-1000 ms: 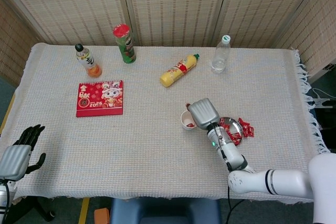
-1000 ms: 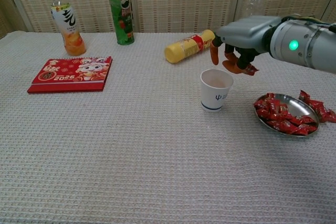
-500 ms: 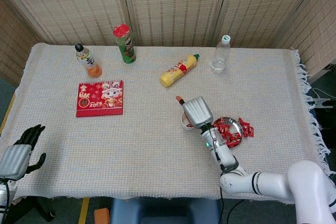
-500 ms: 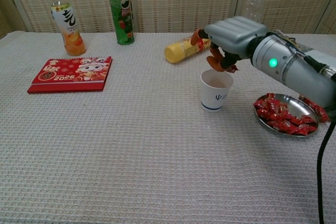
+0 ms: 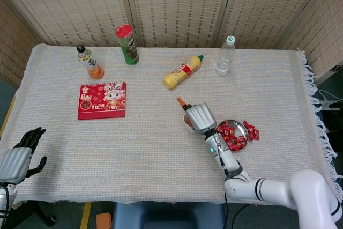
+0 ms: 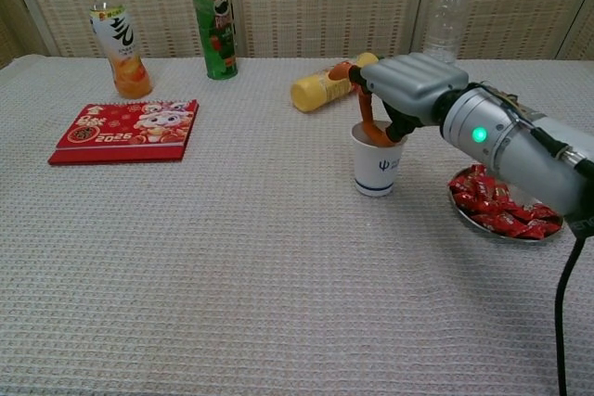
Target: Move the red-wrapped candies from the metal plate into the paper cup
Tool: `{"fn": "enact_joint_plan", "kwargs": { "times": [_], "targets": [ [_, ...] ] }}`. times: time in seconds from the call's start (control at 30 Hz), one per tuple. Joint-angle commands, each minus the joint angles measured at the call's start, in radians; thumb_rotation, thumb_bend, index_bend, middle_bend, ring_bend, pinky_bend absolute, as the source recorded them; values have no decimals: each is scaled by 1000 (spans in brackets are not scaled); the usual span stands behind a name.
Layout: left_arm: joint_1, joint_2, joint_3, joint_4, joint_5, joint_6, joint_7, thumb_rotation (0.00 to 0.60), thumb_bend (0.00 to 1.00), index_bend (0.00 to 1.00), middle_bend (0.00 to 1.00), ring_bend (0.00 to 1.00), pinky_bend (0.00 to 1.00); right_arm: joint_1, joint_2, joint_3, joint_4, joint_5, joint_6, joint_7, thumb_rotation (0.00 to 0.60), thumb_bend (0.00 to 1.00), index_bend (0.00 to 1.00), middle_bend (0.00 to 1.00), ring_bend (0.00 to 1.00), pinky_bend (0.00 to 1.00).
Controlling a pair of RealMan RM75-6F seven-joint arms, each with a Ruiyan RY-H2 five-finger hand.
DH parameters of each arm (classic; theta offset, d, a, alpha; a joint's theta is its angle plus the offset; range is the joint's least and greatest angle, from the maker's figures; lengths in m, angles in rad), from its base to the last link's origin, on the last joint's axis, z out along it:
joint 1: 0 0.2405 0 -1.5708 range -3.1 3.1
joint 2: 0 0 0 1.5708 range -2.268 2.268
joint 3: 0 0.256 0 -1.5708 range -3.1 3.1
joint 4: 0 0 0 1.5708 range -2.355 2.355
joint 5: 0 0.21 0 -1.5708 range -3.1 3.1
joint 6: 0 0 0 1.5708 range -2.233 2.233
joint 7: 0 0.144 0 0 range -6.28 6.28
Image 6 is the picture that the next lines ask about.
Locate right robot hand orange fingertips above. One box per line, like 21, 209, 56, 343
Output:
327, 52, 470, 147

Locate clear plastic water bottle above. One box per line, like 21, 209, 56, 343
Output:
421, 0, 470, 67

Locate white paper cup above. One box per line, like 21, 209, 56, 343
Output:
350, 121, 407, 198

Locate yellow bottle green cap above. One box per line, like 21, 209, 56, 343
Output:
290, 51, 381, 114

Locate bamboo folding screen panel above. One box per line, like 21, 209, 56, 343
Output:
410, 0, 594, 62
225, 0, 431, 59
0, 0, 52, 70
556, 0, 594, 62
2, 0, 236, 59

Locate round metal plate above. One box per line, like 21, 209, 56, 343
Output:
447, 164, 565, 242

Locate green chips can red lid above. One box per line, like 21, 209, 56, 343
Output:
187, 0, 239, 81

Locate white woven tablecloth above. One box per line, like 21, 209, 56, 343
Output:
0, 55, 594, 396

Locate orange juice bottle black cap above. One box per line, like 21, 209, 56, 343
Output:
87, 0, 154, 100

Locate red desk calendar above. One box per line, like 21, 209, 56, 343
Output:
47, 97, 200, 166

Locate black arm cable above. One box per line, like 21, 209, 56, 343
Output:
554, 231, 587, 396

